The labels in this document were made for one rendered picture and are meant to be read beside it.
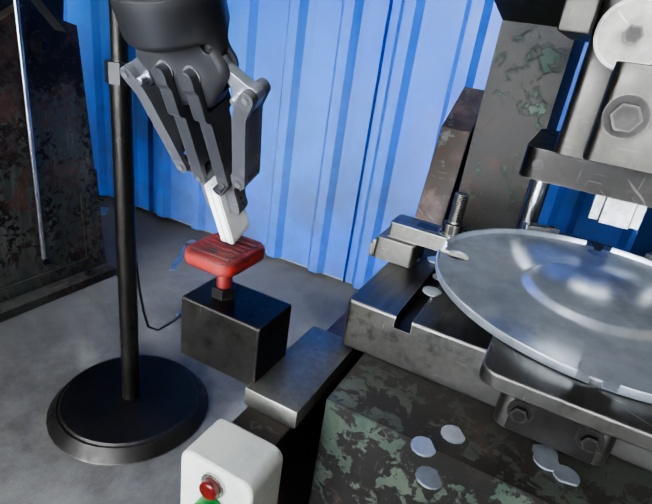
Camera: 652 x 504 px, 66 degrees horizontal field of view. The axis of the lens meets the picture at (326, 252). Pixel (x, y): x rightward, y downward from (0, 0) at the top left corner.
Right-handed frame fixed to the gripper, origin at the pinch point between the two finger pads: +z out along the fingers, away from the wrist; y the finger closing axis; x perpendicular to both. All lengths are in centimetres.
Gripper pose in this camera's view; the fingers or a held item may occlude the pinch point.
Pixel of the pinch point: (228, 206)
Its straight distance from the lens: 48.4
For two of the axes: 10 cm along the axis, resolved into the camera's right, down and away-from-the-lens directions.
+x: 4.7, -6.6, 5.9
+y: 8.8, 3.0, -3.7
